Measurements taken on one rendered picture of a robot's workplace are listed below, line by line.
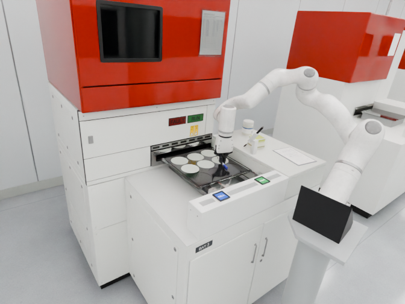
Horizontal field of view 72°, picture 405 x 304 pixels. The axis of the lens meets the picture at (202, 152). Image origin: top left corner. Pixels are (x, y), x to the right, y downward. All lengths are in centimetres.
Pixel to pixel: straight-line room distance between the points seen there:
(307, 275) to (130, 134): 113
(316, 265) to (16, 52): 261
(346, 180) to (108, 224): 127
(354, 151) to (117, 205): 125
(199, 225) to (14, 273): 157
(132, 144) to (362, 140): 111
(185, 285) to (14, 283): 134
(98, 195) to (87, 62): 70
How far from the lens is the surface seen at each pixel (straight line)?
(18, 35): 280
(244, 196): 124
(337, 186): 134
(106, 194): 162
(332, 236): 136
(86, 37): 130
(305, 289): 160
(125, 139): 151
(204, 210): 111
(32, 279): 232
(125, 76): 137
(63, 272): 229
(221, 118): 148
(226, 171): 153
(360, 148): 140
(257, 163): 158
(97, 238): 177
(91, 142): 145
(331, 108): 150
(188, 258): 122
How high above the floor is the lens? 163
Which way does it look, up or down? 25 degrees down
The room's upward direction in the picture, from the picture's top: 5 degrees clockwise
